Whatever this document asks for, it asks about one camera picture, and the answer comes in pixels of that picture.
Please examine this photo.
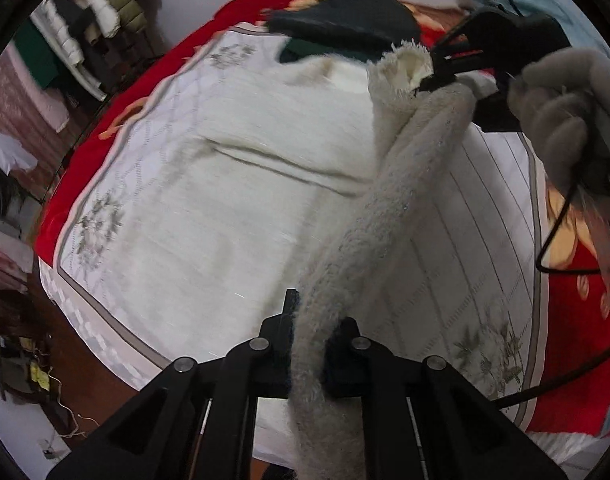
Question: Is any white mattress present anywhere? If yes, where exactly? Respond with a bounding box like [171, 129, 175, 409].
[38, 259, 171, 390]

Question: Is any black leather jacket folded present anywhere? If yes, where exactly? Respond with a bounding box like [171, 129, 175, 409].
[266, 0, 421, 63]

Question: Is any white floral quilted mat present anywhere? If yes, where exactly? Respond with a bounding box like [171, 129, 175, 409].
[39, 24, 547, 399]

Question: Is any clothes rack with garments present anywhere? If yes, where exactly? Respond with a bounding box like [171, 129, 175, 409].
[13, 0, 157, 102]

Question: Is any black cable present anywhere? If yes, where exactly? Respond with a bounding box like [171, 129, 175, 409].
[490, 0, 610, 411]

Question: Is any grey gloved right hand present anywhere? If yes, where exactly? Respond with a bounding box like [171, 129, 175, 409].
[508, 48, 610, 194]

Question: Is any dark green folded garment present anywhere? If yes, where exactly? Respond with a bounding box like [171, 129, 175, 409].
[278, 38, 334, 64]

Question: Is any white tweed jacket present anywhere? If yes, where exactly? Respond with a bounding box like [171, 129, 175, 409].
[162, 44, 476, 479]

